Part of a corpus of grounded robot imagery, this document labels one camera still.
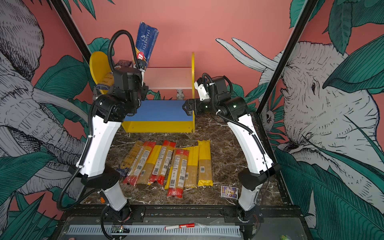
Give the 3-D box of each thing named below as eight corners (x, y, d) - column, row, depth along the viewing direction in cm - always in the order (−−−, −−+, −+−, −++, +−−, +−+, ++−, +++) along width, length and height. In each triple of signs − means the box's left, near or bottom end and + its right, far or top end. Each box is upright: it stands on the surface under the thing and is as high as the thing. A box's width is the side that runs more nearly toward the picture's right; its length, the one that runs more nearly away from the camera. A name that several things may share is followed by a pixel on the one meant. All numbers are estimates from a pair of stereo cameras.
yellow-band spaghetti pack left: (138, 183, 85) (137, 182, 83) (155, 146, 101) (154, 144, 99) (148, 185, 84) (146, 184, 82) (163, 147, 101) (162, 145, 98)
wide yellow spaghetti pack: (182, 187, 84) (181, 186, 82) (184, 147, 101) (184, 145, 99) (199, 187, 84) (199, 186, 82) (199, 148, 101) (199, 145, 99)
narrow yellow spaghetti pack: (165, 189, 84) (164, 187, 81) (171, 150, 100) (171, 147, 97) (170, 189, 84) (169, 187, 81) (176, 150, 100) (175, 147, 97)
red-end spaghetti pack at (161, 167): (149, 184, 86) (148, 182, 82) (164, 143, 104) (163, 140, 101) (162, 186, 85) (161, 184, 82) (175, 144, 103) (174, 141, 100)
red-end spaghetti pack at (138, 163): (124, 183, 86) (121, 181, 82) (144, 143, 103) (142, 140, 99) (138, 186, 85) (135, 184, 81) (156, 146, 102) (154, 142, 98)
